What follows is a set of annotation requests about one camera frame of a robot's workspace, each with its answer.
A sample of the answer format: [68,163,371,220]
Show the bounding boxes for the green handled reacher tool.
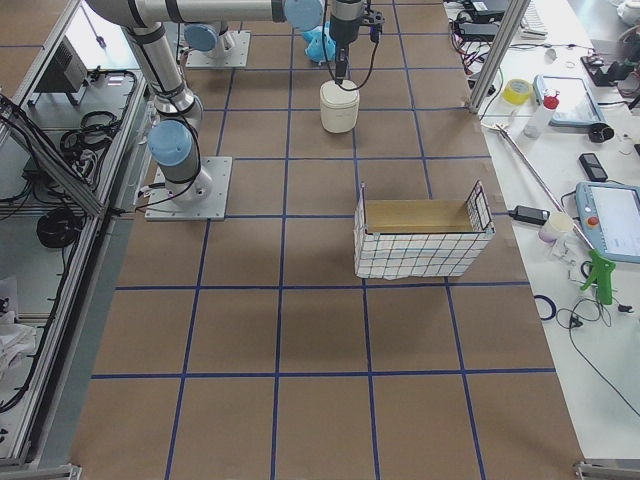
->
[488,124,616,305]

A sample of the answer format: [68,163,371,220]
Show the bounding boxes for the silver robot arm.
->
[184,21,236,58]
[88,1,384,128]

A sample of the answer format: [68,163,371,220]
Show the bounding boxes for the white trash can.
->
[320,80,360,134]

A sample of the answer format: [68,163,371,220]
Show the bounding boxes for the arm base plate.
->
[184,25,251,69]
[144,156,233,222]

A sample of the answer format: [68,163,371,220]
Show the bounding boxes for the black power adapter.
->
[508,205,550,226]

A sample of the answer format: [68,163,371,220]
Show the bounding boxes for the yellow tape roll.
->
[502,79,532,106]

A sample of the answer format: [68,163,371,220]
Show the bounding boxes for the teach pendant near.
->
[576,182,639,264]

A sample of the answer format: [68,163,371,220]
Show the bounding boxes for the teach pendant far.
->
[533,75,605,128]

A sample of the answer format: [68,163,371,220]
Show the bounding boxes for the blue teddy bear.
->
[301,22,336,64]

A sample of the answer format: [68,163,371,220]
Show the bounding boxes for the black remote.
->
[578,153,608,183]

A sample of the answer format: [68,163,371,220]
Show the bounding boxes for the aluminium frame post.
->
[467,0,530,114]

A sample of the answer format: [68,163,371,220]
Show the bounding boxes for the teach pendant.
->
[533,75,605,128]
[576,182,639,264]

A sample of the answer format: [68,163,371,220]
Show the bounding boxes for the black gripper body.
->
[329,0,385,44]

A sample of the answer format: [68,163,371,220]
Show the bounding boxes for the blue tape ring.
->
[532,294,557,321]

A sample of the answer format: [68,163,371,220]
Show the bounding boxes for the wooden box with checkered cloth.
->
[354,181,496,280]

